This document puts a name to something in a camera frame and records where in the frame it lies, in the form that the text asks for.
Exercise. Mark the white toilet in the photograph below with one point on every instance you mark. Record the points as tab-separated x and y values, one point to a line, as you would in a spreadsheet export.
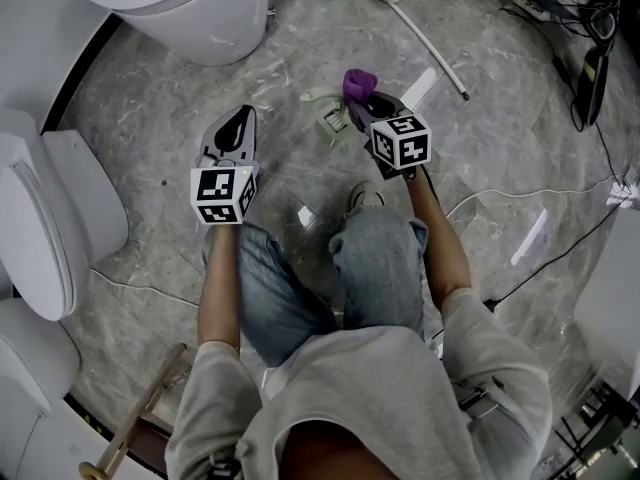
45	208
190	8
30	378

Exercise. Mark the white power strip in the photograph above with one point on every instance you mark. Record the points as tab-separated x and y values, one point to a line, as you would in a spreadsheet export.
625	188

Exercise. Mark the person's right forearm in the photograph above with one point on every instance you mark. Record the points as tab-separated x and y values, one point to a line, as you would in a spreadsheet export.
442	248

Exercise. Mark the black metal rack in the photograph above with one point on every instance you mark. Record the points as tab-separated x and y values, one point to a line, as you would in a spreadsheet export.
600	428

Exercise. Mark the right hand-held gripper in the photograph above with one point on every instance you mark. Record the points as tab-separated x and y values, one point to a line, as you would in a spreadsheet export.
400	143

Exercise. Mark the person's grey shoe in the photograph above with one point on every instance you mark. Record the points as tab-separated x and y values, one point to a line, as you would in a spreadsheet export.
364	197

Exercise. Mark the person's blue jeans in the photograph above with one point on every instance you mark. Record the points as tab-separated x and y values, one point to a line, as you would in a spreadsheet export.
380	268

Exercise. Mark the black handheld device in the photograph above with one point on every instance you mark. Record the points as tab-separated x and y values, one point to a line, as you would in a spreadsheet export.
595	78

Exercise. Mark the white cabinet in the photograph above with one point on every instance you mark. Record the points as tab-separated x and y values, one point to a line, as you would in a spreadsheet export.
615	308

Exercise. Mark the person's grey sweatshirt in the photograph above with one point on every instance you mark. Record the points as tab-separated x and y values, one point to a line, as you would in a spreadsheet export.
360	408

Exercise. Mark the person's left forearm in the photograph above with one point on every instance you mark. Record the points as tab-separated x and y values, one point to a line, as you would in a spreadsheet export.
219	288

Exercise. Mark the purple cloth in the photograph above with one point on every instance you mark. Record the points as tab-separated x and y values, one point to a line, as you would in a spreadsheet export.
359	83

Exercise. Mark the wooden stool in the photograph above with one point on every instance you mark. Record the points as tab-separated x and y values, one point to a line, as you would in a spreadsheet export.
145	408

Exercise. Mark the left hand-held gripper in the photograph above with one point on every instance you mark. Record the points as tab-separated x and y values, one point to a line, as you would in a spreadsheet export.
215	193

